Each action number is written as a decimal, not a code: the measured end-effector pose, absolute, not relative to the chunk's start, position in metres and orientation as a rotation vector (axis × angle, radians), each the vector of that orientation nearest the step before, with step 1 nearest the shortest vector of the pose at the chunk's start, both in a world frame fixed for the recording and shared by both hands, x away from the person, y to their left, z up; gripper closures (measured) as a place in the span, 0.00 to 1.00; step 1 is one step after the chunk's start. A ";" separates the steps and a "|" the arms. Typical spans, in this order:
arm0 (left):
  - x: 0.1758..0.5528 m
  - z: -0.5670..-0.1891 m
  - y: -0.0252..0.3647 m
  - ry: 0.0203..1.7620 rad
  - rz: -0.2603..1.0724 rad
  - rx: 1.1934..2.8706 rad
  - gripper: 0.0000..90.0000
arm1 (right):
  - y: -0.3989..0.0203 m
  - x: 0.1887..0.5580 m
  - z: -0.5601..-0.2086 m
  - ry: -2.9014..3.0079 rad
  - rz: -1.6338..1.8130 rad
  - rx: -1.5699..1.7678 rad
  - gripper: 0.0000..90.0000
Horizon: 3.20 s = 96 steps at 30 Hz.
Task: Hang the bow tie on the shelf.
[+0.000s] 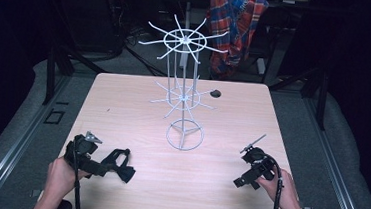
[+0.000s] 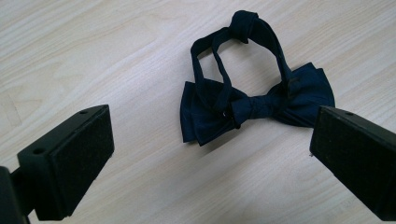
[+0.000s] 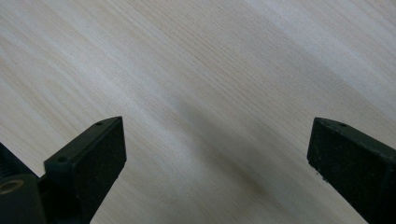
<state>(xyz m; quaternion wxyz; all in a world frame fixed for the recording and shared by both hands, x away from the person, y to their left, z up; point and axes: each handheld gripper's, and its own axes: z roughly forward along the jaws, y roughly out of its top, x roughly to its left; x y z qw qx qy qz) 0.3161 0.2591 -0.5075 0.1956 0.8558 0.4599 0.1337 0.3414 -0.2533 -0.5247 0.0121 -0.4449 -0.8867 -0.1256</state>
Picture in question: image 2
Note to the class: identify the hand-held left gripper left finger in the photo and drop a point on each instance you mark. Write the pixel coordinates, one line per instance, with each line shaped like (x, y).
(71, 168)

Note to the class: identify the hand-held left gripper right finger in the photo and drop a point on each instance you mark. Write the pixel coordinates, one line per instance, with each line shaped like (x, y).
(358, 155)

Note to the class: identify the navy blue bow tie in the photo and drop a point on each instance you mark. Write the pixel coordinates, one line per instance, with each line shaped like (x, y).
(258, 105)

